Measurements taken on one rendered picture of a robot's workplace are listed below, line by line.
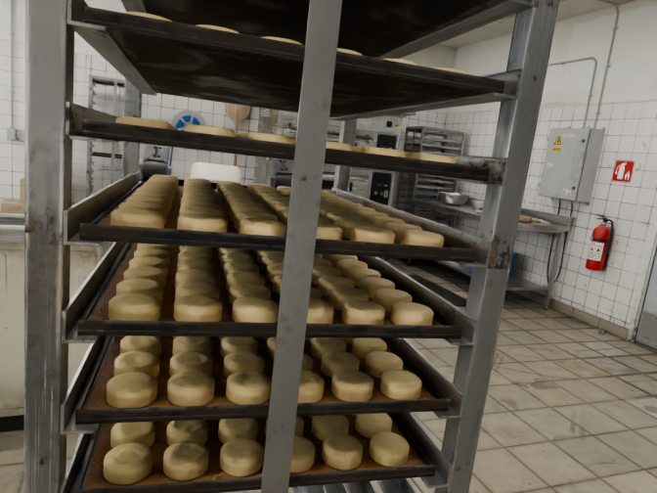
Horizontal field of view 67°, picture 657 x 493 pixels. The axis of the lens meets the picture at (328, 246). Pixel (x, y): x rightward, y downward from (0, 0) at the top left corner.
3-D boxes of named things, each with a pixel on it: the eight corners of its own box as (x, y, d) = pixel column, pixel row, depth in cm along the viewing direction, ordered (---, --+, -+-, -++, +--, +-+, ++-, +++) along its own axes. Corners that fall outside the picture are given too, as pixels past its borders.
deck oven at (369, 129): (266, 272, 538) (284, 79, 501) (244, 247, 647) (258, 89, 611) (392, 274, 595) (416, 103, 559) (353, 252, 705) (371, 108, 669)
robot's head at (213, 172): (190, 182, 224) (192, 158, 212) (237, 186, 229) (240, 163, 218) (189, 206, 215) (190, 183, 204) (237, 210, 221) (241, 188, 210)
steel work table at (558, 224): (403, 264, 661) (413, 191, 643) (448, 265, 687) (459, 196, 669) (497, 311, 487) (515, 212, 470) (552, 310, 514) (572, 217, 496)
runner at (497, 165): (324, 159, 112) (326, 146, 112) (335, 160, 113) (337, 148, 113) (478, 183, 52) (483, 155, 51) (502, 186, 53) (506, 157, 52)
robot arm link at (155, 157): (174, 140, 168) (143, 135, 165) (169, 176, 164) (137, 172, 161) (174, 193, 209) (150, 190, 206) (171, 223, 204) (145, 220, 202)
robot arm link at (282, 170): (298, 153, 180) (271, 151, 177) (299, 187, 176) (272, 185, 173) (275, 201, 221) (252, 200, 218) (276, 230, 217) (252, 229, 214)
